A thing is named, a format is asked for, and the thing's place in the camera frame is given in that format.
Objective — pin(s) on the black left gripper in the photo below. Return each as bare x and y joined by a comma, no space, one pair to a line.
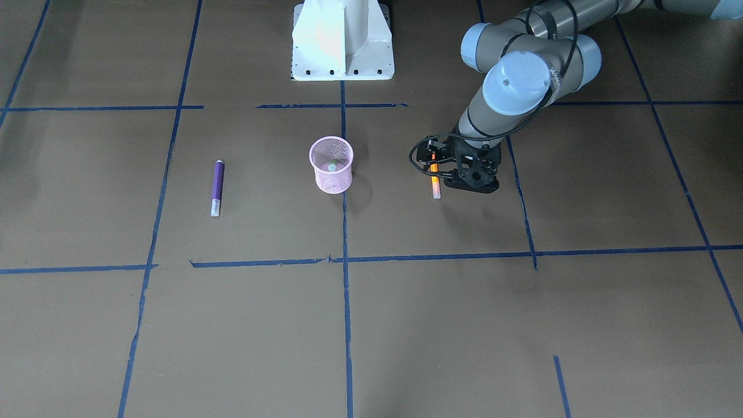
452,154

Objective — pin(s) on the orange highlighter pen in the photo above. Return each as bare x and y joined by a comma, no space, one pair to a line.
435,182

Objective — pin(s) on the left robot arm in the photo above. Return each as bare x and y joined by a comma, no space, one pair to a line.
529,61

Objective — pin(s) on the pink mesh pen holder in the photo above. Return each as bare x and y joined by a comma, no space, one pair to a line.
331,158

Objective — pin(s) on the purple highlighter pen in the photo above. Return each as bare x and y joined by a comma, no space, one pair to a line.
217,188

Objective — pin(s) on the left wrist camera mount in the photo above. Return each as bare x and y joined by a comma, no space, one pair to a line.
486,183

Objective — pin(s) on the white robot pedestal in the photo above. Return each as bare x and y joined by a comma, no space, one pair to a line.
342,40

